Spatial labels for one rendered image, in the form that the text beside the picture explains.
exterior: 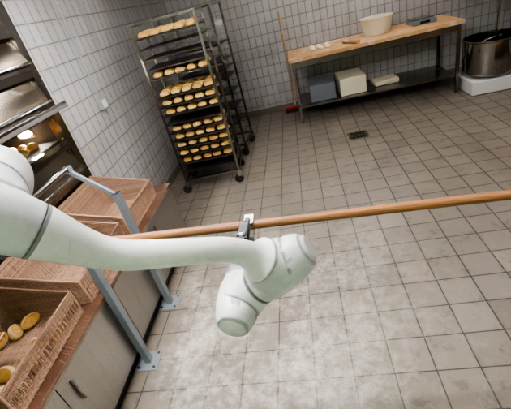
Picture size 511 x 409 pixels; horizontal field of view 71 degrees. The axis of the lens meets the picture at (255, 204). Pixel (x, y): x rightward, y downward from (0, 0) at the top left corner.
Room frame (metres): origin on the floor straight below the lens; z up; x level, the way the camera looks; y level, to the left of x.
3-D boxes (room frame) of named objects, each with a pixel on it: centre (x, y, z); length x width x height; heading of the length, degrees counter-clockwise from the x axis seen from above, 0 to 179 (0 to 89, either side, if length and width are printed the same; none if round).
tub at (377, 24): (5.21, -2.25, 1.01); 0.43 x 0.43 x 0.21
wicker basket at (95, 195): (2.43, 1.04, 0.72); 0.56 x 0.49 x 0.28; 168
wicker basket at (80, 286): (1.84, 1.16, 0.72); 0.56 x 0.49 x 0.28; 169
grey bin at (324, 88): (5.31, -1.40, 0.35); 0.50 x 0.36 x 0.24; 168
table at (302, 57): (5.17, -2.09, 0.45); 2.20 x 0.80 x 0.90; 78
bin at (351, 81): (5.22, -1.81, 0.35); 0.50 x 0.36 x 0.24; 170
